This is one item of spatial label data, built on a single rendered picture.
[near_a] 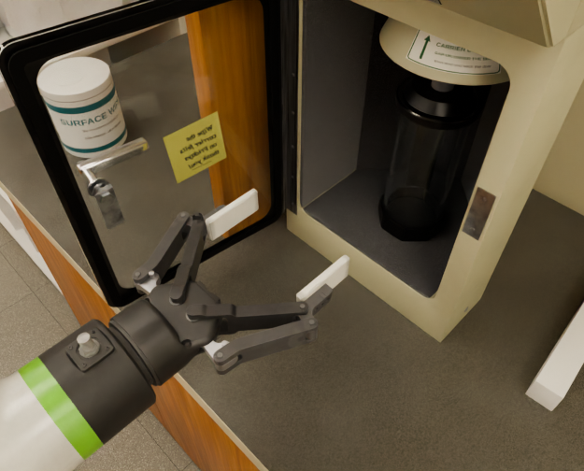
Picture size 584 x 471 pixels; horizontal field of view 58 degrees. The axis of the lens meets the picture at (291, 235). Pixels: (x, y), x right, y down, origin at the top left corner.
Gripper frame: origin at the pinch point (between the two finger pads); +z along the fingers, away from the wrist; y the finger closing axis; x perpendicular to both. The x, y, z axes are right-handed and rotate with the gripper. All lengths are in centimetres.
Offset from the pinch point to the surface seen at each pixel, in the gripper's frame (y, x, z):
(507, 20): -10.8, -23.2, 12.2
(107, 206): 18.7, 1.0, -11.2
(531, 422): -29.3, 25.8, 15.1
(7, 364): 102, 120, -35
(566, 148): -9, 17, 60
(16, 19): 114, 21, 16
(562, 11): -14.0, -24.6, 13.2
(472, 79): -5.8, -12.4, 20.3
